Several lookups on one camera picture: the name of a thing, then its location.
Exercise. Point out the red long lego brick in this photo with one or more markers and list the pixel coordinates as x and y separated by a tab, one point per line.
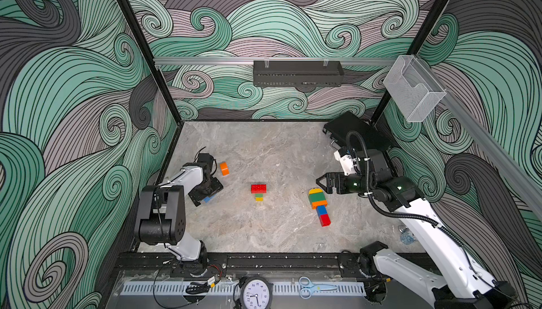
258	189

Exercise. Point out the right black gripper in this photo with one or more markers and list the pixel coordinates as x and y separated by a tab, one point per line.
338	176

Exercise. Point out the white slotted cable duct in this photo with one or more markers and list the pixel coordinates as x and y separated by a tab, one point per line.
278	288

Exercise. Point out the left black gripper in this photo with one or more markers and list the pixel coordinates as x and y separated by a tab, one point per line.
196	197

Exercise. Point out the aluminium right rail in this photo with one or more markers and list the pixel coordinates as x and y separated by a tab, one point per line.
505	124

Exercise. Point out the yellow curved lego brick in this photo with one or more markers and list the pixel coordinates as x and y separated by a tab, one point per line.
315	191

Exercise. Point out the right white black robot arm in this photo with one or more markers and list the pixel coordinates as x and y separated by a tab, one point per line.
460	281

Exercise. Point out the light blue scissors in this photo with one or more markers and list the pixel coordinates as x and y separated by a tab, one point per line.
308	288

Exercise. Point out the aluminium back rail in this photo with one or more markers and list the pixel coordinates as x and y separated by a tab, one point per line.
246	61

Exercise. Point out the green long lego brick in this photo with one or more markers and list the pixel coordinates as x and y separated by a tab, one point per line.
317	197

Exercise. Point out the red square lego brick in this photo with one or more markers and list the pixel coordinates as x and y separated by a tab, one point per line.
324	220

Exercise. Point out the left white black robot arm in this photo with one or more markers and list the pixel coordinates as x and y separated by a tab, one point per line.
161	215

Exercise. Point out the black briefcase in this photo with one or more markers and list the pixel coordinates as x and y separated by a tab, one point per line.
337	131

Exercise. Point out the orange curved lego brick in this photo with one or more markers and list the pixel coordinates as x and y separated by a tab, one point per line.
224	169

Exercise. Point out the light blue lego brick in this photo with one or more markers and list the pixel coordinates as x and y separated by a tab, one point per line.
209	199

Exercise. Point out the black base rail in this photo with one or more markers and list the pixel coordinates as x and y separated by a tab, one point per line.
346	264

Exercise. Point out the clear plastic wall holder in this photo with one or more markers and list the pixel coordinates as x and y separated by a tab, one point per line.
414	88

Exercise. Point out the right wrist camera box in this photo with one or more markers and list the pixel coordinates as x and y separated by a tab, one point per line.
351	166

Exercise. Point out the white analog clock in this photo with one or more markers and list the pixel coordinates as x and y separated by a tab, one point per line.
256	293

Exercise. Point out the aluminium rail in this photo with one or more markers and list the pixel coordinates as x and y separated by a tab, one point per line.
505	124
246	61

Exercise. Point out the orange long lego brick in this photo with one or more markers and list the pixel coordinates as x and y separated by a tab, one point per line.
321	203

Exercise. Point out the blue square lego brick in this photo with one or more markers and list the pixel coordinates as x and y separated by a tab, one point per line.
321	210

